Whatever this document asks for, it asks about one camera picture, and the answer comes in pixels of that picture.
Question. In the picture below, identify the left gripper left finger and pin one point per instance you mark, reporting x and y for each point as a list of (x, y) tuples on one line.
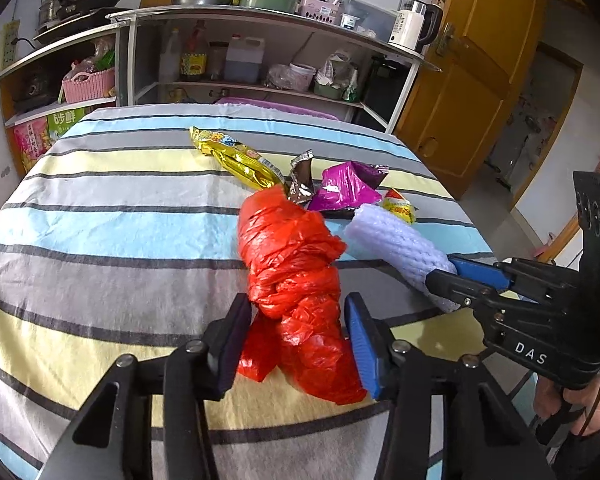
[(224, 339)]

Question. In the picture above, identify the colourful cardboard box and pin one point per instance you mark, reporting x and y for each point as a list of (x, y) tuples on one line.
[(36, 136)]

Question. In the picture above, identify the red plastic bag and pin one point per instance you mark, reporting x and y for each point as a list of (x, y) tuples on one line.
[(294, 284)]

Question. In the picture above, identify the green enamel basin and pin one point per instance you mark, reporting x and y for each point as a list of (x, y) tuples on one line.
[(286, 6)]

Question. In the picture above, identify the gold snack wrapper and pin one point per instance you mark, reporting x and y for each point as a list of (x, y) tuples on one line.
[(245, 163)]

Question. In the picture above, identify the magenta foil wrapper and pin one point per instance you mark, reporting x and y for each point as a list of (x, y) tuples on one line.
[(348, 186)]

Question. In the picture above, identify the dark sauce bottle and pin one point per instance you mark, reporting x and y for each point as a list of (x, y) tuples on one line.
[(194, 55)]

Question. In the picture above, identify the black camera module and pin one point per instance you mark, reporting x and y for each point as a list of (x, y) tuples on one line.
[(587, 187)]

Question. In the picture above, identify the white plastic tub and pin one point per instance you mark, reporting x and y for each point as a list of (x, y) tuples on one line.
[(301, 76)]

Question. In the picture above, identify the pink plastic stool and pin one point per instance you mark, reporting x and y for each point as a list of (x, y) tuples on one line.
[(281, 107)]

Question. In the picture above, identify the small yellow red sachet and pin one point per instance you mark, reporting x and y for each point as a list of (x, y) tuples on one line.
[(394, 202)]

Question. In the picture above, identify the orange wooden door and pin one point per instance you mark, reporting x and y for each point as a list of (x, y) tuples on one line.
[(456, 112)]

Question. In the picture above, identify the white jerrycan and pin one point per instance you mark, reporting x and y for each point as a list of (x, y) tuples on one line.
[(244, 57)]

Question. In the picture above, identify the pink woven basket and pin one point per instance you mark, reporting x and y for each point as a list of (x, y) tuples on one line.
[(88, 86)]

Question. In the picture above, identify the clear plastic storage box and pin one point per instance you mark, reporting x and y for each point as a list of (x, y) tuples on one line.
[(367, 19)]

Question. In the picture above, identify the white foam fruit net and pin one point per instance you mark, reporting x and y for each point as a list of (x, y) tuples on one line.
[(384, 236)]

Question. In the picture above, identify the brown silver candy wrapper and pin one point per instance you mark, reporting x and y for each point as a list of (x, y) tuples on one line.
[(301, 187)]

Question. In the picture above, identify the striped tablecloth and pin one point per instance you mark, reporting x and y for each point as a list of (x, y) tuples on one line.
[(122, 239)]

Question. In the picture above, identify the pink utensil basket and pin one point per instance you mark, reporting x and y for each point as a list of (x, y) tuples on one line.
[(319, 10)]

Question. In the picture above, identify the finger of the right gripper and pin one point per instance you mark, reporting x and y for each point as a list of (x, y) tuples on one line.
[(475, 290), (480, 270)]

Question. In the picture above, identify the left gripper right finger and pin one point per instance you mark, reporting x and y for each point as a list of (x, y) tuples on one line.
[(370, 343)]

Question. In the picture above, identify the white electric kettle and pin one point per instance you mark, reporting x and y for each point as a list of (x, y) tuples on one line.
[(417, 24)]

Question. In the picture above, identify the black wok with pots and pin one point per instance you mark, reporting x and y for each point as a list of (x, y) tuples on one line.
[(59, 19)]

